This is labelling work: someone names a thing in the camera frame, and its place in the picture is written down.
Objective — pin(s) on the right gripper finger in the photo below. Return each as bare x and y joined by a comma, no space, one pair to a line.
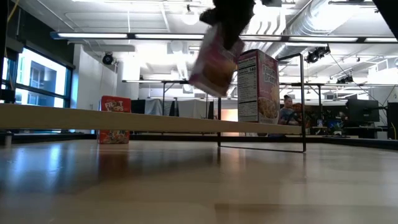
231,35

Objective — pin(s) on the Raisin Bran cereal box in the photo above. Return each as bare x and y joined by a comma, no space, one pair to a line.
211,71
258,93

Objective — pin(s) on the Froot Loops cereal box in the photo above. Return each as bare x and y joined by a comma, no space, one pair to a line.
115,104

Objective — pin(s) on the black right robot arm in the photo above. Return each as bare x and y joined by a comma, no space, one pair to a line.
390,9

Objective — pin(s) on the wooden shelf board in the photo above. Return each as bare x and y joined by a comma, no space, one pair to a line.
124,121

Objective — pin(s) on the round white ceiling lamp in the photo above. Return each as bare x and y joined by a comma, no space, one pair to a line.
190,18

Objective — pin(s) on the grey partition cloth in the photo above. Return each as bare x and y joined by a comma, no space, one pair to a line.
192,109

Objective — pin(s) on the person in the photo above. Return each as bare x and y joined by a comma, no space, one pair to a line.
286,113

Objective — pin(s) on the round black ceiling device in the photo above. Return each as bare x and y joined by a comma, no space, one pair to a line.
108,58

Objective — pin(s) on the long LED light bar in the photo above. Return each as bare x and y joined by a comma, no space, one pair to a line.
93,35

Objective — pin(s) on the small potted plant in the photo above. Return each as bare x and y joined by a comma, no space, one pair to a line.
336,127

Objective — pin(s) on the black computer monitor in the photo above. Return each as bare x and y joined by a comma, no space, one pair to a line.
392,121
362,110

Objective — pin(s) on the large window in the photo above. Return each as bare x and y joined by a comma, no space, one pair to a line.
40,74

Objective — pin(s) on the silver ventilation duct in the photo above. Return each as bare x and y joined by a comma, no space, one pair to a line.
311,21

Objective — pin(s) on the black overhead camera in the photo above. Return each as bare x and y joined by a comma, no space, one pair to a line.
345,80
315,55

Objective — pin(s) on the background black rig frame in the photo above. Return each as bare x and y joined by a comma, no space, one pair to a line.
163,93

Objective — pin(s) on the black metal shelf frame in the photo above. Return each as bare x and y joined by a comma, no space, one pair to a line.
302,93

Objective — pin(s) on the black rig post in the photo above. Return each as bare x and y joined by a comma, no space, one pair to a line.
3,31

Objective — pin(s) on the small grey post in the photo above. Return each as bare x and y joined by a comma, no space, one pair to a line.
7,139

